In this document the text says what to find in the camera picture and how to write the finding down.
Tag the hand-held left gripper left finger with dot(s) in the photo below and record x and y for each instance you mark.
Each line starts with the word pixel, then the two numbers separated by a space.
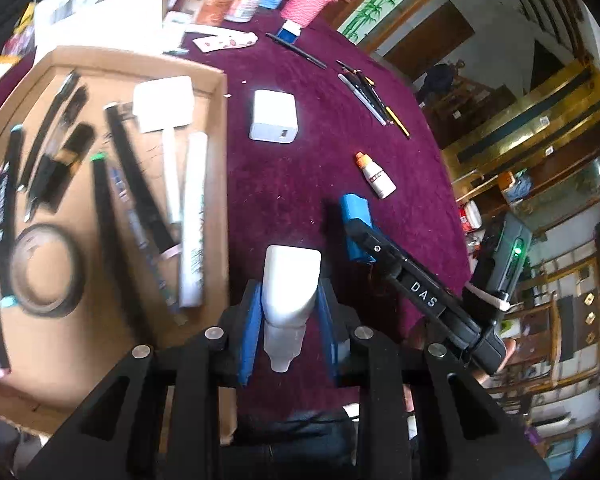
pixel 249 332

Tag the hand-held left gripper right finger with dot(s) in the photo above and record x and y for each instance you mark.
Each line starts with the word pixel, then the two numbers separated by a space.
pixel 327 335

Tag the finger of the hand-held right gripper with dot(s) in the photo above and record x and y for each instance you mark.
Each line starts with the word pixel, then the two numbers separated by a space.
pixel 420 292

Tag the white plastic bottle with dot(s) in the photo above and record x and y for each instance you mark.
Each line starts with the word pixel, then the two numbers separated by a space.
pixel 290 285

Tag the blue rectangular case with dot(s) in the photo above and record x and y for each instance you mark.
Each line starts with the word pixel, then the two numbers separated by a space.
pixel 357 210

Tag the white printed pen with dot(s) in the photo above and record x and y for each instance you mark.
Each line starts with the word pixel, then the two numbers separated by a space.
pixel 194 220

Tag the blue patterned pen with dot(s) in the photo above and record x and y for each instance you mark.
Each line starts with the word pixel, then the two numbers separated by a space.
pixel 140 240

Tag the cardboard box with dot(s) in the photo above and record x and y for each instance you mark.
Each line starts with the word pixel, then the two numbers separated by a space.
pixel 105 360

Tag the black marker with light caps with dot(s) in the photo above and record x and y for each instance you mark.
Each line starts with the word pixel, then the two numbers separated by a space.
pixel 11 200

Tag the person's right hand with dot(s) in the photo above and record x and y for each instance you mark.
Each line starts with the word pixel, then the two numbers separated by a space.
pixel 509 352

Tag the white jar red label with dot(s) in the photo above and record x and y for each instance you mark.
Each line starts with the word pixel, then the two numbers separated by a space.
pixel 471 216

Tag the person's dark trousers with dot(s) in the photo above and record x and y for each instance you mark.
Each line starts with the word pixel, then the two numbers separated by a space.
pixel 295 440

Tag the small white bottle orange cap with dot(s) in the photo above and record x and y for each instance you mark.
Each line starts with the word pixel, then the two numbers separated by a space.
pixel 377 177

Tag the wooden cabinet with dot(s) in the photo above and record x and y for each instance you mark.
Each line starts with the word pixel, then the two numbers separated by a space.
pixel 530 125

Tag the yellow and black pen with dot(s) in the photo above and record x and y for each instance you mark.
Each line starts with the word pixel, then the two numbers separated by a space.
pixel 396 122

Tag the plain white pen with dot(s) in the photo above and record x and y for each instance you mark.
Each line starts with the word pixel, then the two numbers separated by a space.
pixel 170 175

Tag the black marker green cap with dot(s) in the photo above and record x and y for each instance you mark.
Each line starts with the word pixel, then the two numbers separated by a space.
pixel 105 220

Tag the black tape roll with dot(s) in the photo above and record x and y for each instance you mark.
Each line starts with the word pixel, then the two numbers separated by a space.
pixel 75 270

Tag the white grey pen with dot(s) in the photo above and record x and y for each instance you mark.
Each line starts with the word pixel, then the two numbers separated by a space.
pixel 362 100

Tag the black marker red tip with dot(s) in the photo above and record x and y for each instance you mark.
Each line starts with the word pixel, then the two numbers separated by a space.
pixel 367 91

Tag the white charger cube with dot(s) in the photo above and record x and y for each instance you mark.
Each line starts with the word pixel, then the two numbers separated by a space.
pixel 274 115

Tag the short black pen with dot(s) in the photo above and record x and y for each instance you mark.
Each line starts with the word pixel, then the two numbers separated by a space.
pixel 349 67

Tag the short black block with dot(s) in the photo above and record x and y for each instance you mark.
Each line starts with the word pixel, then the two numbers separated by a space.
pixel 70 165

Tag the slim black pen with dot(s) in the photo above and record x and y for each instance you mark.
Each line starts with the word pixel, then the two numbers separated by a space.
pixel 62 140
pixel 50 125

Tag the long black pen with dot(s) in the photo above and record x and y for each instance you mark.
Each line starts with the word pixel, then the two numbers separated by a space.
pixel 297 51

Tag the blue and white eraser box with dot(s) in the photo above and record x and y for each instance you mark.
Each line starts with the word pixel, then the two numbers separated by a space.
pixel 290 31

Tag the bamboo painting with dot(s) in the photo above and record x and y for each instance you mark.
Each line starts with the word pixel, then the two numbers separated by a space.
pixel 380 0

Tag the pink knitted bottle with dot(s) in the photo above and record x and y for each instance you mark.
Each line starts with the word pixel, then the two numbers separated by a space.
pixel 307 0

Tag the small white box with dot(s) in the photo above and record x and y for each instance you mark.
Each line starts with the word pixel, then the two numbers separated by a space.
pixel 176 19

